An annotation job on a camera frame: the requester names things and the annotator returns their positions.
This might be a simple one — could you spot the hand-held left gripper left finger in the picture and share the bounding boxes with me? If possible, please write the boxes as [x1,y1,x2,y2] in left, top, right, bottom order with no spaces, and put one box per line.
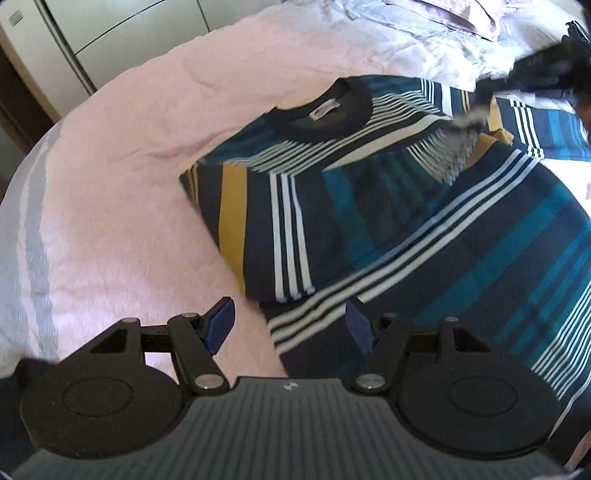
[89,296,236,395]

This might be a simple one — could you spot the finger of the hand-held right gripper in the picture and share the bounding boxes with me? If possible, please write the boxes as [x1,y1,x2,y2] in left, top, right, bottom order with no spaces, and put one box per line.
[475,76,514,97]

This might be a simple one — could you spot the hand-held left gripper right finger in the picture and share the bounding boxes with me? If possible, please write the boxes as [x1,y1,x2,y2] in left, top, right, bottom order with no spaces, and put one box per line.
[345,298,494,394]

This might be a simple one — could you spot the striped navy teal shirt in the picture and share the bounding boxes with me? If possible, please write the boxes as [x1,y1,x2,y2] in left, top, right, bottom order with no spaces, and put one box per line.
[179,76,591,455]

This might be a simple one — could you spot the pile of pale lilac bedding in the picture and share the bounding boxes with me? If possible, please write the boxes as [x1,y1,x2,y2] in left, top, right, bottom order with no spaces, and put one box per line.
[318,0,578,88]

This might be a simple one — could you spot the pink bed blanket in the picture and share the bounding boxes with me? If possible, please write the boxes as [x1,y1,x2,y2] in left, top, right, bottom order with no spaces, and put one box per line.
[0,0,591,476]

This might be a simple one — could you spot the white wardrobe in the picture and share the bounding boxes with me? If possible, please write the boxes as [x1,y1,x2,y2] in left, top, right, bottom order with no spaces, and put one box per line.
[0,0,278,121]

